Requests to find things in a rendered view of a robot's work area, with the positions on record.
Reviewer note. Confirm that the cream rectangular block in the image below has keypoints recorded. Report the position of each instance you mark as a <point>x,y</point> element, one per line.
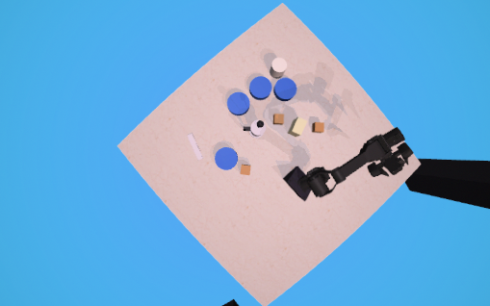
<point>297,126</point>

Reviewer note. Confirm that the small orange block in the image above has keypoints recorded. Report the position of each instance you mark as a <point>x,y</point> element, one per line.
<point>317,127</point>
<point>278,119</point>
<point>245,169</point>

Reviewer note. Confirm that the blue cylinder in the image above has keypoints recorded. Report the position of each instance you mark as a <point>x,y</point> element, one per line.
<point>238,103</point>
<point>226,158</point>
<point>260,88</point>
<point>285,89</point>

